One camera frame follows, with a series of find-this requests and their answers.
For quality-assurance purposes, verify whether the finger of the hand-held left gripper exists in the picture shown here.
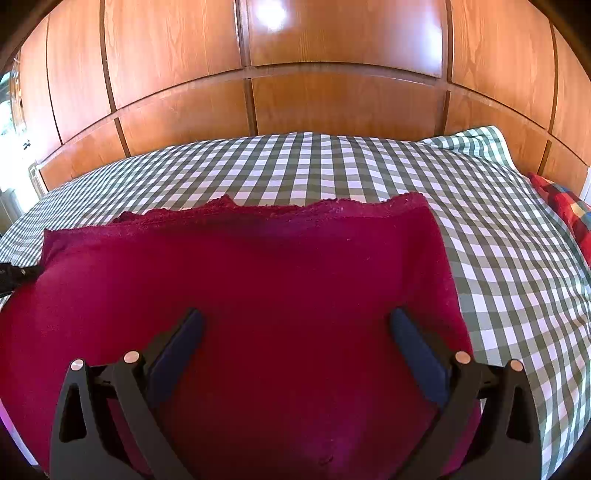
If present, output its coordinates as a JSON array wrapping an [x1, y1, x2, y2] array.
[[0, 262, 42, 296]]

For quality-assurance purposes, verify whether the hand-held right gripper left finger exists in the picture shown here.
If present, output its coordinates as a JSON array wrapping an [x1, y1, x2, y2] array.
[[48, 308, 205, 480]]

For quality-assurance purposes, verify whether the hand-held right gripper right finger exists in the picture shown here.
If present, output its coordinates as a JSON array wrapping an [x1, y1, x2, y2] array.
[[389, 306, 542, 480]]

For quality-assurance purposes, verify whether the red knit cloth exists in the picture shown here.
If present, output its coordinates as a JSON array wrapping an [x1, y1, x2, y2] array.
[[0, 193, 482, 479]]

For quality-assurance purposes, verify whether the bright window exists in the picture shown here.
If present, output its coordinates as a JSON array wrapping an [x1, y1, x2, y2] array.
[[0, 60, 29, 222]]

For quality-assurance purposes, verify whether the red plaid pillow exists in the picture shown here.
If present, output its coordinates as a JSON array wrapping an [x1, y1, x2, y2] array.
[[528, 172, 591, 269]]

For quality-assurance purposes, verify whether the wooden panelled wardrobe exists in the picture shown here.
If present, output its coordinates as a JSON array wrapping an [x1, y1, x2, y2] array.
[[14, 0, 591, 205]]

